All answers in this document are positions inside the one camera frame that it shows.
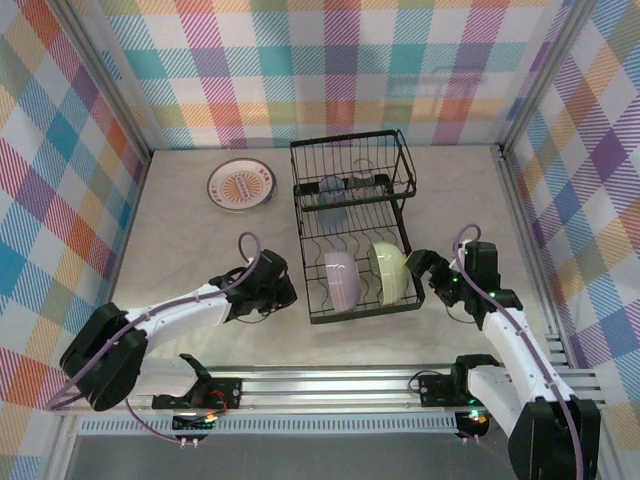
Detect pale green bowl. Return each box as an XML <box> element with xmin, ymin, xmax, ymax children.
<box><xmin>368</xmin><ymin>240</ymin><xmax>414</xmax><ymax>307</ymax></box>

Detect black wire dish rack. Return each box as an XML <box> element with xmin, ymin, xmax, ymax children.
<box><xmin>288</xmin><ymin>128</ymin><xmax>426</xmax><ymax>326</ymax></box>

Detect lilac bowl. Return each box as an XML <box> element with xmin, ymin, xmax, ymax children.
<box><xmin>323</xmin><ymin>249</ymin><xmax>361</xmax><ymax>311</ymax></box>

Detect translucent blue cup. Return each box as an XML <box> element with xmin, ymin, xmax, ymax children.
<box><xmin>316</xmin><ymin>174</ymin><xmax>350</xmax><ymax>232</ymax></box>

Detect white plate orange sunburst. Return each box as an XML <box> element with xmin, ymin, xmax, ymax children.
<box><xmin>205</xmin><ymin>157</ymin><xmax>277</xmax><ymax>215</ymax></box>

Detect clear glass cup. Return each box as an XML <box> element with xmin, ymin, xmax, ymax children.
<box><xmin>348</xmin><ymin>157</ymin><xmax>377</xmax><ymax>194</ymax></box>

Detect small electronics board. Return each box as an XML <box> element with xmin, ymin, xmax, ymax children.
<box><xmin>172</xmin><ymin>410</ymin><xmax>220</xmax><ymax>434</ymax></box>
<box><xmin>455</xmin><ymin>408</ymin><xmax>492</xmax><ymax>437</ymax></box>

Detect aluminium side rail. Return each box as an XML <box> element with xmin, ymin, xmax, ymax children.
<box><xmin>494</xmin><ymin>143</ymin><xmax>619</xmax><ymax>480</ymax></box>
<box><xmin>44</xmin><ymin>149</ymin><xmax>154</xmax><ymax>480</ymax></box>

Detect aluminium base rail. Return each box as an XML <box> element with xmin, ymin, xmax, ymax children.
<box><xmin>54</xmin><ymin>367</ymin><xmax>607</xmax><ymax>414</ymax></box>

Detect slotted white cable duct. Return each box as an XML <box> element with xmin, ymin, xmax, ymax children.
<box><xmin>79</xmin><ymin>414</ymin><xmax>460</xmax><ymax>436</ymax></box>

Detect aluminium frame post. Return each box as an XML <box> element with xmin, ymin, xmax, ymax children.
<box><xmin>497</xmin><ymin>0</ymin><xmax>601</xmax><ymax>159</ymax></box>
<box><xmin>54</xmin><ymin>0</ymin><xmax>154</xmax><ymax>161</ymax></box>

